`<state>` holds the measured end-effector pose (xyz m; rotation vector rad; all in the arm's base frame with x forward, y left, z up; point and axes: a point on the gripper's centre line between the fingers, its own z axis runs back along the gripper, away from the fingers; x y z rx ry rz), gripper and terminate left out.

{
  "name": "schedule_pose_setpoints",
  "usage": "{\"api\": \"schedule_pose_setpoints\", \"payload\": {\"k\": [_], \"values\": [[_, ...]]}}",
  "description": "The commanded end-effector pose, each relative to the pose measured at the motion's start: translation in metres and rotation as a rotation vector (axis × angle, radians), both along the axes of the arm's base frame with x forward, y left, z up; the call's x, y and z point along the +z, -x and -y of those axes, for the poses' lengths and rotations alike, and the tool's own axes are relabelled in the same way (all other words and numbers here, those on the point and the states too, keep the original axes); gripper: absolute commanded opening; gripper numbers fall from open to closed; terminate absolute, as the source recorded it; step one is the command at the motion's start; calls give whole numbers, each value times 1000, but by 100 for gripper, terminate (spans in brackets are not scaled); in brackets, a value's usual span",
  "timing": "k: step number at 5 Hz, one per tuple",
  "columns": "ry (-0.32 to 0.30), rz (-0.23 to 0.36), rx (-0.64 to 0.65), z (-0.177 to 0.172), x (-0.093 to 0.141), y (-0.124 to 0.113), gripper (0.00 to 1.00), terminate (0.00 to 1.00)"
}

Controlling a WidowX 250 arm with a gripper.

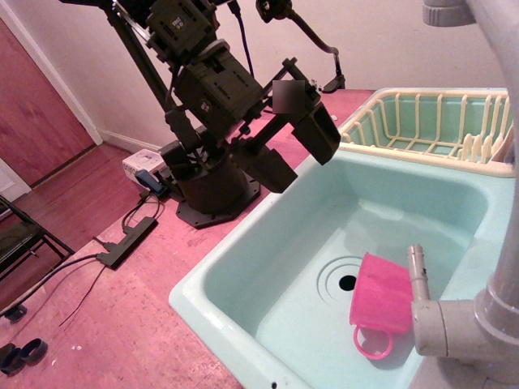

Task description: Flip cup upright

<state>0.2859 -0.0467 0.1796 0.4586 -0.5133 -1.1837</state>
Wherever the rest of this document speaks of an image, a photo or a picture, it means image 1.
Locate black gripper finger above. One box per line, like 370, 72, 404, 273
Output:
292, 104, 341, 165
237, 141, 298, 194

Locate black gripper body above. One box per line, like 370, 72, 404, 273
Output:
177, 51, 320, 158

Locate pink plastic cup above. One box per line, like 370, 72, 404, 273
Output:
349, 252, 413, 360

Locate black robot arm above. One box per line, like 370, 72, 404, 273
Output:
104, 1, 340, 193

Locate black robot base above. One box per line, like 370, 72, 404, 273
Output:
158, 125, 261, 230

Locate white cardboard box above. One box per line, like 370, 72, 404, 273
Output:
122, 149, 167, 189

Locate blue adapter plug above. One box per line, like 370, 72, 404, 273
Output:
135, 169, 167, 196

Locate mint green toy sink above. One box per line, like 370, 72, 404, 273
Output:
169, 148, 518, 388

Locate cream dish drying rack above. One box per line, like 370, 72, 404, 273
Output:
339, 88, 514, 177

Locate black usb hub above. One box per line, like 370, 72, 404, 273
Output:
96, 216, 158, 271

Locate black metal chair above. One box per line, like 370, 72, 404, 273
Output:
1, 196, 75, 317

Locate grey toy faucet pipe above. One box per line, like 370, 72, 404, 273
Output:
409, 1, 518, 388

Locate black gooseneck camera mount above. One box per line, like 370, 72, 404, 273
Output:
255, 0, 345, 94

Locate black ring right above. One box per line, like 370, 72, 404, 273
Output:
19, 338, 49, 365

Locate black ring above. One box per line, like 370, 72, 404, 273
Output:
19, 338, 49, 365
0, 343, 24, 374

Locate black cable on floor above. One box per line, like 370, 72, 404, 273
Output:
0, 254, 107, 327

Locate black ring left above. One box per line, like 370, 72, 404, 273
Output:
0, 343, 24, 374

